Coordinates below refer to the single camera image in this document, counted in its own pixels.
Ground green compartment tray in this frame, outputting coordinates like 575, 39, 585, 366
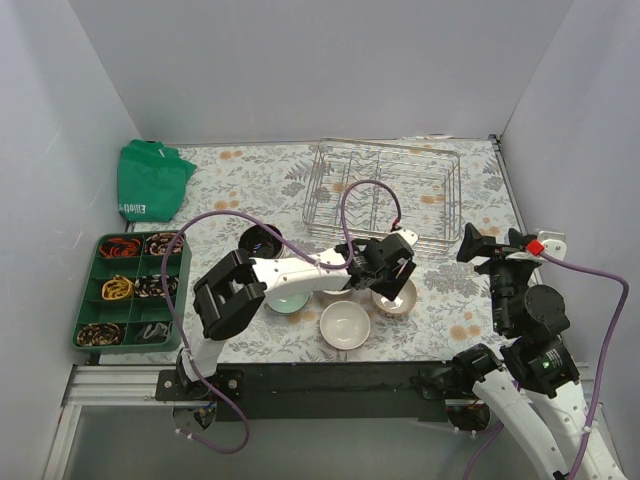
71, 231, 191, 355

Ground white bowl dark leaf pattern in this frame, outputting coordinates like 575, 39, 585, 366
371, 280, 418, 318

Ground brown pink patterned scrunchie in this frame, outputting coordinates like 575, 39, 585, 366
144, 232, 185, 256

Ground dark floral scrunchie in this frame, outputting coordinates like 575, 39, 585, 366
134, 274, 179, 298

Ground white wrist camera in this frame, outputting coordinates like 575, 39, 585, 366
507, 230, 568, 261
392, 227, 419, 247

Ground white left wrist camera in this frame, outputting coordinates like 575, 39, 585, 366
392, 227, 419, 247

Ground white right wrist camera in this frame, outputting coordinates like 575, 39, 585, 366
507, 230, 568, 261

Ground aluminium frame rail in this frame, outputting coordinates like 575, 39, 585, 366
42, 362, 626, 480

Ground brown dotted scrunchie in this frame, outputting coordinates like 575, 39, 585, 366
75, 323, 125, 348

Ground beige bowl front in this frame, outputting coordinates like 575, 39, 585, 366
238, 225, 286, 259

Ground yellow hair ties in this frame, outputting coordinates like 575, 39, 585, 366
102, 275, 135, 302

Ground white ribbed bowl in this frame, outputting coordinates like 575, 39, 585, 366
321, 289, 351, 300

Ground orange black hair ties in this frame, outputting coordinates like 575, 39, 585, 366
97, 235, 143, 259

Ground metal wire dish rack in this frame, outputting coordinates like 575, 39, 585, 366
302, 138, 462, 254

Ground dark grey scrunchie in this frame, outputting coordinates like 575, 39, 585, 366
133, 322, 171, 345

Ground pale green patterned bowl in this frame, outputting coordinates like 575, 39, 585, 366
266, 292, 311, 315

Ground green cloth bag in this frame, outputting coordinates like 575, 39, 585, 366
117, 139, 196, 223

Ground metal corner bracket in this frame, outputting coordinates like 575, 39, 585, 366
488, 134, 501, 150

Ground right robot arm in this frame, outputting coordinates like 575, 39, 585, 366
452, 223, 625, 479

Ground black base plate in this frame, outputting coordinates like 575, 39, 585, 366
154, 360, 501, 422

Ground orange bowl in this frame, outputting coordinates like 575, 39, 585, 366
319, 301, 371, 351

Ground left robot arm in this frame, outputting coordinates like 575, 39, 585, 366
177, 229, 418, 400

